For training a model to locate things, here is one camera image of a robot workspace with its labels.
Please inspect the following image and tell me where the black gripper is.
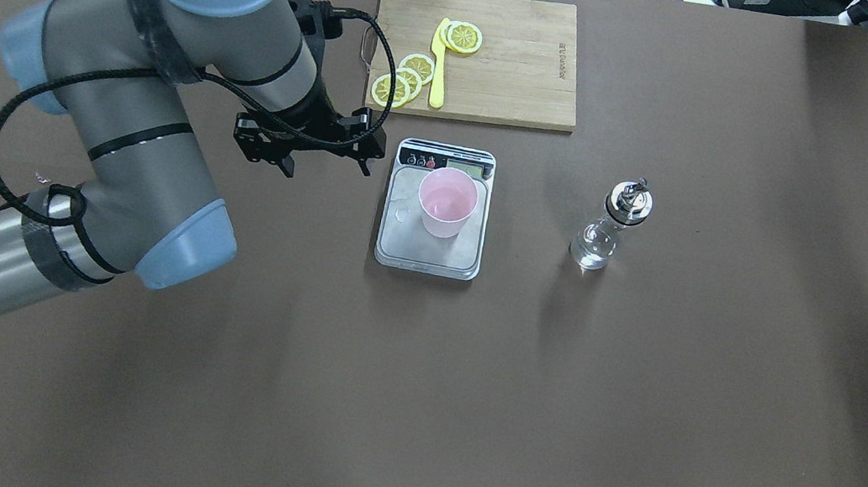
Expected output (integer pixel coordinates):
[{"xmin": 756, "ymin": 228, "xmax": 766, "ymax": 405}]
[{"xmin": 234, "ymin": 87, "xmax": 387, "ymax": 178}]

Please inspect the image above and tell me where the pink plastic cup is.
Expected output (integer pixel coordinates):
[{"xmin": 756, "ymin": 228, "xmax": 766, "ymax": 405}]
[{"xmin": 417, "ymin": 166, "xmax": 479, "ymax": 240}]

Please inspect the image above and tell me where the glass sauce bottle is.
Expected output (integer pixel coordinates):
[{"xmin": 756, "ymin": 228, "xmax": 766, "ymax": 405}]
[{"xmin": 569, "ymin": 178, "xmax": 654, "ymax": 271}]

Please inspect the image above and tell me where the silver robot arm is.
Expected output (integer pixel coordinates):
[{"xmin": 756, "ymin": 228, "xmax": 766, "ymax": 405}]
[{"xmin": 0, "ymin": 0, "xmax": 391, "ymax": 315}]

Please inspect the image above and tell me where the silver kitchen scale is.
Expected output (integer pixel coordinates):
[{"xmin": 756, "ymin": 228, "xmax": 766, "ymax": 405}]
[{"xmin": 373, "ymin": 138, "xmax": 497, "ymax": 282}]

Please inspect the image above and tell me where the lemon slice middle of row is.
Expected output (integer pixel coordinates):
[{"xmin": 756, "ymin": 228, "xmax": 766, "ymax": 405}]
[{"xmin": 394, "ymin": 66, "xmax": 425, "ymax": 106}]

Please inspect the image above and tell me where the yellow plastic knife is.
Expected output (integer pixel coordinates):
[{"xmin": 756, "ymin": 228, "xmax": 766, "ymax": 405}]
[{"xmin": 428, "ymin": 18, "xmax": 450, "ymax": 109}]

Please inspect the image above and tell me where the lemon slice row inner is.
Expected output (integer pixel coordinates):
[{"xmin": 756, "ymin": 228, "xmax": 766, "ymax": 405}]
[{"xmin": 400, "ymin": 52, "xmax": 436, "ymax": 83}]

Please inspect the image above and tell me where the lemon slice near knife tip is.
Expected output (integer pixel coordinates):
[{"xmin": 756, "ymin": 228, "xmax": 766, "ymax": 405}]
[{"xmin": 442, "ymin": 20, "xmax": 484, "ymax": 55}]

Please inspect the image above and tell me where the wooden cutting board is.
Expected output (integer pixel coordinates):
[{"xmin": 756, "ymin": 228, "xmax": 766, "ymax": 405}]
[{"xmin": 377, "ymin": 0, "xmax": 579, "ymax": 134}]

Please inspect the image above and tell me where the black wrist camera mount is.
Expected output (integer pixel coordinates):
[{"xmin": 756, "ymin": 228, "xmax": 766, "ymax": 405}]
[{"xmin": 288, "ymin": 0, "xmax": 344, "ymax": 68}]

